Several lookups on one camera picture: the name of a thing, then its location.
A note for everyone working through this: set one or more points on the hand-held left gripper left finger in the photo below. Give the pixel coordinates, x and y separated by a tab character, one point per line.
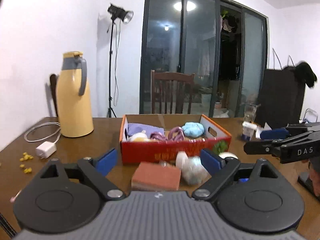
107	161

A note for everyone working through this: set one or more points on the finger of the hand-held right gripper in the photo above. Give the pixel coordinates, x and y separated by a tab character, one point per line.
273	133
260	148

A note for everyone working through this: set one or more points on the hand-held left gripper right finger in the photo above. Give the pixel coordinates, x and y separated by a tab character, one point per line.
211	161

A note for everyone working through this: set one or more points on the clear ball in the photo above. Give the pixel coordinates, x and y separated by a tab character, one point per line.
193	171

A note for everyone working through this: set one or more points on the blue tissue packet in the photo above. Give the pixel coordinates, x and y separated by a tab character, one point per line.
243	180

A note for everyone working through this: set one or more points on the blue plush toy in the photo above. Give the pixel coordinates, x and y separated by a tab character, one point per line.
192	128

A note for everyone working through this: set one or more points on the yellow plush toy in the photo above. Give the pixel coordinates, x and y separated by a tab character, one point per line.
138	137

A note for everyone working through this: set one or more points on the red cardboard box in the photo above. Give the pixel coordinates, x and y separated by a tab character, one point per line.
150	152

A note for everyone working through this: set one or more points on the purple satin scrunchie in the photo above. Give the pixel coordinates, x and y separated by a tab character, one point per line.
175	132

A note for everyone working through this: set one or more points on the brown sponge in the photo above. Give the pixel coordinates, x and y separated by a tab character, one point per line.
155	175

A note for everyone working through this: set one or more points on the person's right hand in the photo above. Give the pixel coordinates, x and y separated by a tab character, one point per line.
315	180

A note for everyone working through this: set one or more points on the crumpled orange white wrapper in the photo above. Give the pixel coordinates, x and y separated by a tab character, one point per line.
263	130

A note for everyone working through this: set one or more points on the clear glass cup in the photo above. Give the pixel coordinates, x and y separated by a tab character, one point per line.
250	112

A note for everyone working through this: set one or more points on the black paper bag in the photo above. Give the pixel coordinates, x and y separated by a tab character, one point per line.
280	97

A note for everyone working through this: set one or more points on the white charger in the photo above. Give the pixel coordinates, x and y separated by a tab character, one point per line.
45	150

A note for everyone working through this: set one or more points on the yellow thermos jug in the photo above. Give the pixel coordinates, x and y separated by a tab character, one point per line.
72	105

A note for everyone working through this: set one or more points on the black fur hat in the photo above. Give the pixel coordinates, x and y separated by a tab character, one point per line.
306	73

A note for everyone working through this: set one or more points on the yellow crumbs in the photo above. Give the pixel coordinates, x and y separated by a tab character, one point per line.
26	157

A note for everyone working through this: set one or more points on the dark wooden chair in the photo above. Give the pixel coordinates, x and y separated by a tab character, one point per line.
53	90

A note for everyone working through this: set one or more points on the brown wooden chair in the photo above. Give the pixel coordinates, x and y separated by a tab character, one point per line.
172	76

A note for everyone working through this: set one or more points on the hanging clothes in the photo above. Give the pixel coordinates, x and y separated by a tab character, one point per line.
228	25

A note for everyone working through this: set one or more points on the studio light on stand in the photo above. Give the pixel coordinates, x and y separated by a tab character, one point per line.
126	16

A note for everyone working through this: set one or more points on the sliding glass door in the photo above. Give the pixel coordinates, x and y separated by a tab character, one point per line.
162	17

